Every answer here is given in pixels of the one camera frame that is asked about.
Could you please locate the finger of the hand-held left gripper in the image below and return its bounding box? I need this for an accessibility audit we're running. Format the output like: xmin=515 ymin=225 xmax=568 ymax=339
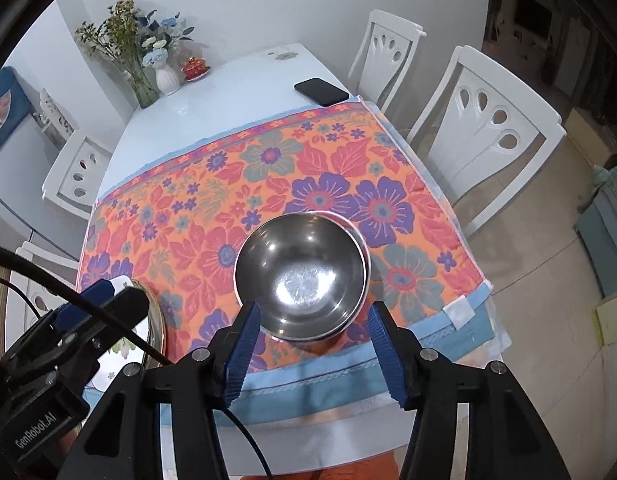
xmin=56 ymin=280 xmax=115 ymax=335
xmin=68 ymin=287 xmax=152 ymax=356

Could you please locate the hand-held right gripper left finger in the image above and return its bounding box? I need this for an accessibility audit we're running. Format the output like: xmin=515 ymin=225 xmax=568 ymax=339
xmin=56 ymin=300 xmax=263 ymax=480

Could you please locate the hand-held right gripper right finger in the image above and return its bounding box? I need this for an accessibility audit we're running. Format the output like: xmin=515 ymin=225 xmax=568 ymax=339
xmin=367 ymin=301 xmax=572 ymax=480

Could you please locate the white plate with green print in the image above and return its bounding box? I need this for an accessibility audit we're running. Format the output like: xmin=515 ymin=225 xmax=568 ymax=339
xmin=83 ymin=276 xmax=168 ymax=392

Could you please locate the steel bowl with blue outside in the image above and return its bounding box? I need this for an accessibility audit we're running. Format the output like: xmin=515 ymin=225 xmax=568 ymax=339
xmin=233 ymin=213 xmax=367 ymax=345

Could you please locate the steel bowl with red outside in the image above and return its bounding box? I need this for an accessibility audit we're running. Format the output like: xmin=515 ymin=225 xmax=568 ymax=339
xmin=271 ymin=212 xmax=373 ymax=348

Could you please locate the white chair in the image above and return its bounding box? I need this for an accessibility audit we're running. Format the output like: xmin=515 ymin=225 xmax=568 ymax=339
xmin=347 ymin=8 xmax=426 ymax=114
xmin=405 ymin=44 xmax=568 ymax=239
xmin=41 ymin=129 xmax=115 ymax=222
xmin=3 ymin=241 xmax=82 ymax=351

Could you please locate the orange floral cloth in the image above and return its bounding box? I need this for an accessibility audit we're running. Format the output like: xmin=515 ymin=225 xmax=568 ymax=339
xmin=75 ymin=99 xmax=510 ymax=427

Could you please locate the white lace cloth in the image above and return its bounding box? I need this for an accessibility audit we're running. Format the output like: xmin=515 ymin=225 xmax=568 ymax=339
xmin=32 ymin=88 xmax=78 ymax=139

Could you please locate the white vase with blue flowers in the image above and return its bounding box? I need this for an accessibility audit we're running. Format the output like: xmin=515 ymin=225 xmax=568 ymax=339
xmin=135 ymin=9 xmax=198 ymax=97

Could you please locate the yellow board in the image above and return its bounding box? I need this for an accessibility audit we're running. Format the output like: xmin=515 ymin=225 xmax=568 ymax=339
xmin=594 ymin=291 xmax=617 ymax=347

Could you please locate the red teacup on saucer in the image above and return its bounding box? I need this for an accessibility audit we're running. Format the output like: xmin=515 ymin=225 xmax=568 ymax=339
xmin=180 ymin=57 xmax=212 ymax=82

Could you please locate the glass vase with dried flowers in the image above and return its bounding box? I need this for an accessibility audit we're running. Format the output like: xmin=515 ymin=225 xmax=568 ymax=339
xmin=75 ymin=0 xmax=162 ymax=110

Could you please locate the blue-grey cabinet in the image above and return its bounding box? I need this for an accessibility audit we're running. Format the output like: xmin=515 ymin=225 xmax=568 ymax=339
xmin=573 ymin=164 xmax=617 ymax=302

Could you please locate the black phone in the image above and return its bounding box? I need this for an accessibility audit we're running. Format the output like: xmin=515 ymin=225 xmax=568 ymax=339
xmin=294 ymin=77 xmax=351 ymax=108

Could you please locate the thick black cable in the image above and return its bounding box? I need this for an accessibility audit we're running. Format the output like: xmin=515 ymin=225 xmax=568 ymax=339
xmin=0 ymin=242 xmax=173 ymax=367

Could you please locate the thin black cable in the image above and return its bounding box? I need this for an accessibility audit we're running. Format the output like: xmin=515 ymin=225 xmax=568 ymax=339
xmin=221 ymin=406 xmax=275 ymax=480

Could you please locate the blue wall cloth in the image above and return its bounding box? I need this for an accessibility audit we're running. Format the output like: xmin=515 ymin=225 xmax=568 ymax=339
xmin=0 ymin=65 xmax=32 ymax=162

